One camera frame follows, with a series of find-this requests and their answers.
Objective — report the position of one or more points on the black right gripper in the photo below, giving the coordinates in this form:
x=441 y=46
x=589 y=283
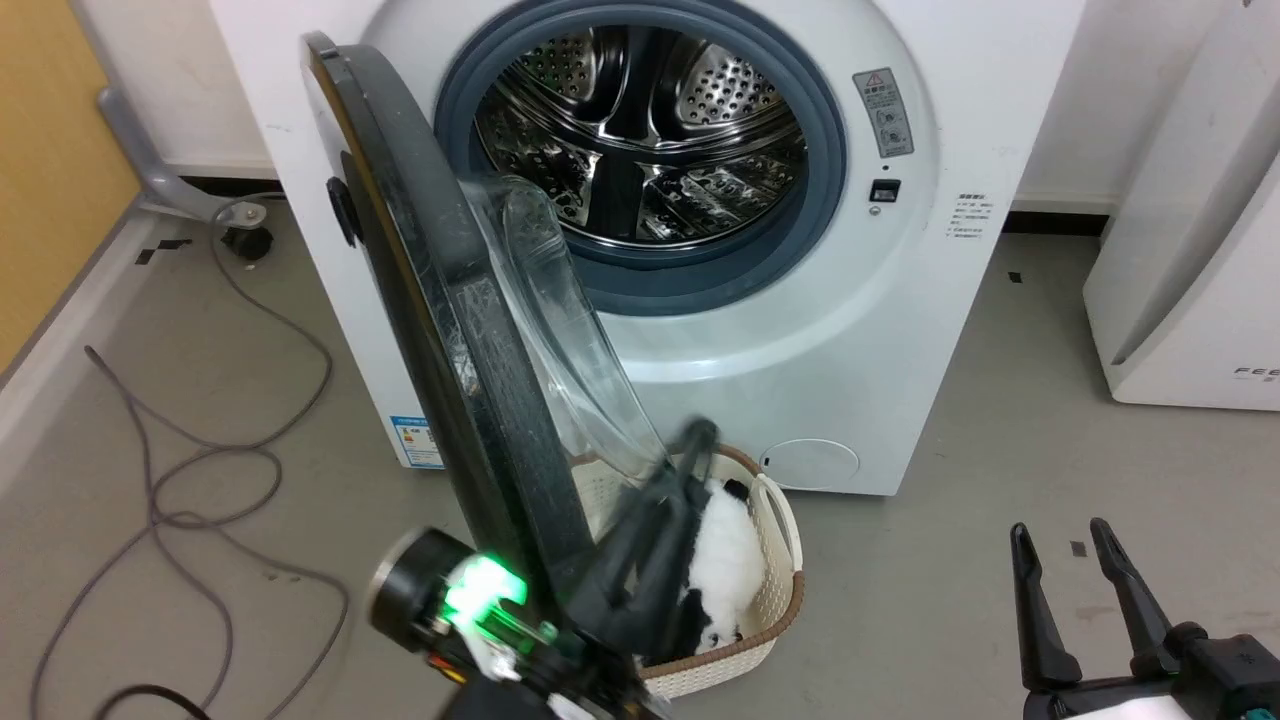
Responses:
x=1230 y=680

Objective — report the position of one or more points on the cream woven laundry basket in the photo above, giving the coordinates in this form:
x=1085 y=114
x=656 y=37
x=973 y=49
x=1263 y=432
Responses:
x=775 y=570

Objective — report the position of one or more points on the grey warning sticker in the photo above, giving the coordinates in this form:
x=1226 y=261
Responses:
x=884 y=112

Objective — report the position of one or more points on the grey rubber door gasket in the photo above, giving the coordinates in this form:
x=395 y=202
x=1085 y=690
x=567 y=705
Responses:
x=825 y=190

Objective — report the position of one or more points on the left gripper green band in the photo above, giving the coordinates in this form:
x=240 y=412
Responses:
x=470 y=610

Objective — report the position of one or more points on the black round washing machine door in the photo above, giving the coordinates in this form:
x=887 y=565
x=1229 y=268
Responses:
x=440 y=300

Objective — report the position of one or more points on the white front-load washing machine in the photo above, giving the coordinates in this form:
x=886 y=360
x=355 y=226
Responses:
x=860 y=330

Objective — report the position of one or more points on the black and white panda plush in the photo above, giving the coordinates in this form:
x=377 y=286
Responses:
x=722 y=560

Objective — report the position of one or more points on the blue energy label sticker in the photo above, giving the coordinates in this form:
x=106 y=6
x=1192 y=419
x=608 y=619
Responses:
x=417 y=441

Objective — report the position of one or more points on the white appliance with grey stripe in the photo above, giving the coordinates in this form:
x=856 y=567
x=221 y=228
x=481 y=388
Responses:
x=1190 y=230

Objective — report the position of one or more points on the steel perforated washer drum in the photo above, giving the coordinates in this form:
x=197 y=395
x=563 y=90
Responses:
x=650 y=130

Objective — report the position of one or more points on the round white filter cover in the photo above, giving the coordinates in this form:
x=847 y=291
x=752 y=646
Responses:
x=811 y=464

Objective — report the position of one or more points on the small printed text label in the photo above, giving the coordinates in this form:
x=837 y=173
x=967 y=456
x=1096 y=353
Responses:
x=969 y=216

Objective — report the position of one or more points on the grey wheeled stand leg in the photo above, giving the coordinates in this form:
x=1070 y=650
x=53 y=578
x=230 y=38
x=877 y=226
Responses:
x=150 y=160

